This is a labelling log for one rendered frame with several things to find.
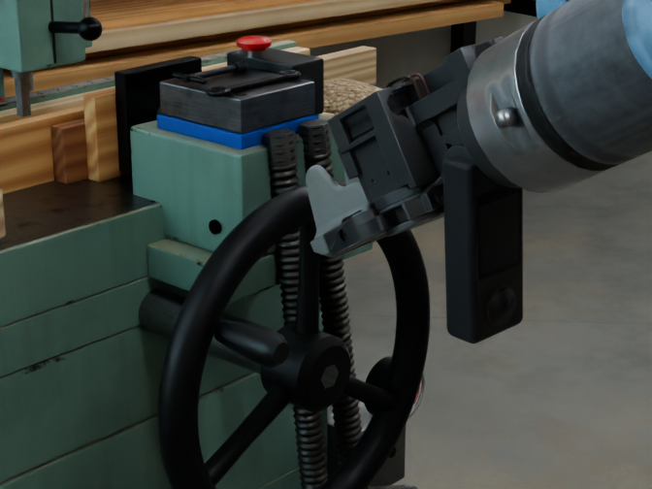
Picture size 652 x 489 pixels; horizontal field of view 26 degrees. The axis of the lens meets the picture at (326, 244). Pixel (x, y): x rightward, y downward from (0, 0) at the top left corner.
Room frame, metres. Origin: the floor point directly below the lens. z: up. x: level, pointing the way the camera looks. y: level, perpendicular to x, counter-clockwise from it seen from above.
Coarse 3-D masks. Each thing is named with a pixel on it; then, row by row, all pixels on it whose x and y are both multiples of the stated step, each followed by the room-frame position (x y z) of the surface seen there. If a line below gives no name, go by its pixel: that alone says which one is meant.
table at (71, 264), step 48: (48, 192) 1.15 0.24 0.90; (96, 192) 1.15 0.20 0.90; (0, 240) 1.02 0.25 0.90; (48, 240) 1.03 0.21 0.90; (96, 240) 1.06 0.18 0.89; (144, 240) 1.10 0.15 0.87; (0, 288) 0.99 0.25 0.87; (48, 288) 1.03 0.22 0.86; (96, 288) 1.06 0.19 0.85; (240, 288) 1.05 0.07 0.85
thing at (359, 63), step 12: (360, 48) 1.56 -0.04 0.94; (372, 48) 1.56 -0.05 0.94; (324, 60) 1.49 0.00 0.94; (336, 60) 1.51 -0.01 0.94; (348, 60) 1.52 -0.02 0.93; (360, 60) 1.54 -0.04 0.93; (372, 60) 1.55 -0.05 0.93; (324, 72) 1.49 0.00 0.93; (336, 72) 1.51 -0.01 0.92; (348, 72) 1.52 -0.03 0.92; (360, 72) 1.54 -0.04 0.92; (372, 72) 1.55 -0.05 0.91
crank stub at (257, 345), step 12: (228, 324) 0.90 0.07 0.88; (240, 324) 0.90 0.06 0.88; (216, 336) 0.90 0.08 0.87; (228, 336) 0.89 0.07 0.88; (240, 336) 0.88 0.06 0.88; (252, 336) 0.88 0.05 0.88; (264, 336) 0.87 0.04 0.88; (276, 336) 0.87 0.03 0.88; (240, 348) 0.88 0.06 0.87; (252, 348) 0.87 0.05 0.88; (264, 348) 0.87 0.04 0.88; (276, 348) 0.87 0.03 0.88; (288, 348) 0.88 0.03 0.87; (252, 360) 0.88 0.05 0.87; (264, 360) 0.87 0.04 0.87; (276, 360) 0.87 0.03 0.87
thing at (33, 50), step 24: (0, 0) 1.17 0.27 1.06; (24, 0) 1.16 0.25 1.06; (48, 0) 1.18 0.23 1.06; (72, 0) 1.20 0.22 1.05; (0, 24) 1.17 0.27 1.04; (24, 24) 1.16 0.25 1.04; (48, 24) 1.18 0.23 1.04; (0, 48) 1.18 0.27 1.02; (24, 48) 1.16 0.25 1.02; (48, 48) 1.18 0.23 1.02; (72, 48) 1.20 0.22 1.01; (24, 72) 1.16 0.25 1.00
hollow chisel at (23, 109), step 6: (18, 84) 1.21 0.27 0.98; (24, 84) 1.21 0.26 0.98; (18, 90) 1.21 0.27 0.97; (24, 90) 1.21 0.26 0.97; (18, 96) 1.21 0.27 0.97; (24, 96) 1.21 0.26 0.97; (18, 102) 1.21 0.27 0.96; (24, 102) 1.21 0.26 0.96; (18, 108) 1.21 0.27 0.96; (24, 108) 1.21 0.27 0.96; (30, 108) 1.22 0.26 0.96; (18, 114) 1.21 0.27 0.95; (24, 114) 1.21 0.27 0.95; (30, 114) 1.22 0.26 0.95
